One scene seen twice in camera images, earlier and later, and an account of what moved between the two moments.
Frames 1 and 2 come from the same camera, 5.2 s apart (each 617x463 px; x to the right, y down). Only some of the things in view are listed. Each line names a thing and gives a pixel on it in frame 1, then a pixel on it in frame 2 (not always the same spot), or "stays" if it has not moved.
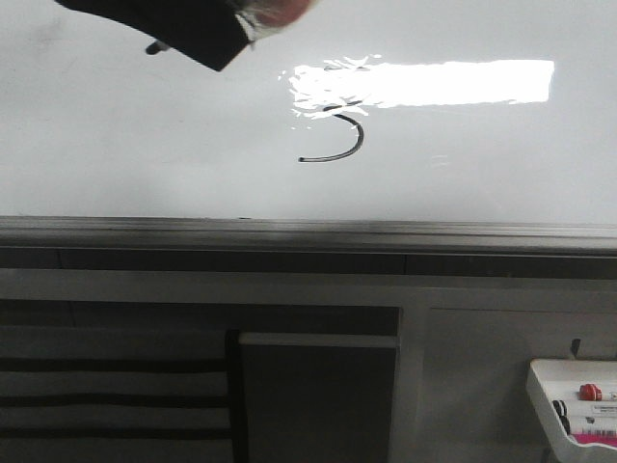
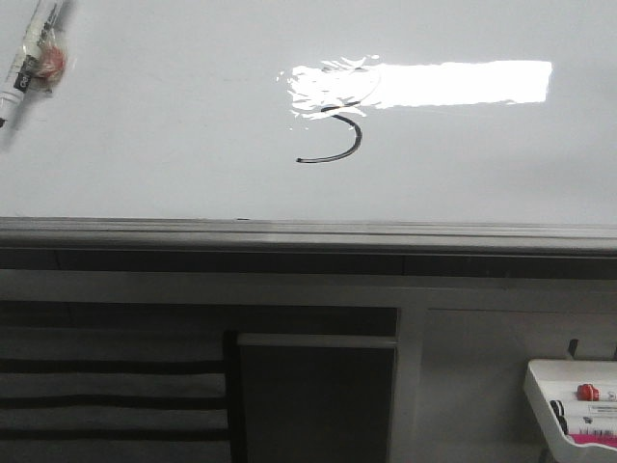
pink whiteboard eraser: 606,439 stays
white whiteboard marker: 260,18 → 23,65
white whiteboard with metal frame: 376,134 stays
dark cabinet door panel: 318,397 stays
